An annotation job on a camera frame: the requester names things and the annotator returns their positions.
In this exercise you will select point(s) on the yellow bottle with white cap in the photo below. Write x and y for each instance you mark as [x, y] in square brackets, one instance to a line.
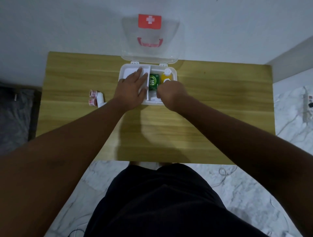
[166, 76]

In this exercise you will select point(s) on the person's right forearm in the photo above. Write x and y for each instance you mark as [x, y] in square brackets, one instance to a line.
[244, 144]

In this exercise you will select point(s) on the dark grey rug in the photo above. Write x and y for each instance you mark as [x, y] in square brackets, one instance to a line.
[14, 117]

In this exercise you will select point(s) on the person's left thumb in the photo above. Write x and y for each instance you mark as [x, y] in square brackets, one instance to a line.
[144, 94]

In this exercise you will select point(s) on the black shorts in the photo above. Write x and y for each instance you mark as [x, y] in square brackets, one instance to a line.
[166, 205]

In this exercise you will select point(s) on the person's left hand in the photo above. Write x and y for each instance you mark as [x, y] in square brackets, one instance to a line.
[128, 91]

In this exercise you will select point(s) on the white first aid box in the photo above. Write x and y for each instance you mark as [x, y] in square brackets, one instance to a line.
[172, 73]

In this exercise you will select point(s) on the white power strip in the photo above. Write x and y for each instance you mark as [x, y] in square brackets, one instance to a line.
[307, 105]

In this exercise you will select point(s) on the clear box lid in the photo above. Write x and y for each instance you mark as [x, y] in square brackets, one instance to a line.
[150, 36]

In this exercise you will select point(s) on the person's left middle finger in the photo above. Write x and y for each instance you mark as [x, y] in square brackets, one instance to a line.
[137, 73]

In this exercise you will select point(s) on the white medicine packet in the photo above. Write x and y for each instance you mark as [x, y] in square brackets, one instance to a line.
[154, 99]

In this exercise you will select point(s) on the person's right hand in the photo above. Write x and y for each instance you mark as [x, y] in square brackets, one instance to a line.
[174, 95]

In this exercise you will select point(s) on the red and white tape roll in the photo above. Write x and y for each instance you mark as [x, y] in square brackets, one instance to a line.
[92, 102]
[93, 93]

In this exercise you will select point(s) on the green medicine box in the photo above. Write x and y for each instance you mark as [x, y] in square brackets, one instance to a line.
[154, 81]

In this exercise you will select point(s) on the person's left forearm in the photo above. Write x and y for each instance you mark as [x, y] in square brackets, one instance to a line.
[61, 156]

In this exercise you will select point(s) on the person's right fingers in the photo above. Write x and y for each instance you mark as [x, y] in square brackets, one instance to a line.
[162, 89]

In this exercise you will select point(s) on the white tray insert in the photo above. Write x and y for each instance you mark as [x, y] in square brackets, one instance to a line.
[127, 70]

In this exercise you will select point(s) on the white plastic tube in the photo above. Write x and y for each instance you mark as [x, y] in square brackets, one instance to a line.
[101, 99]

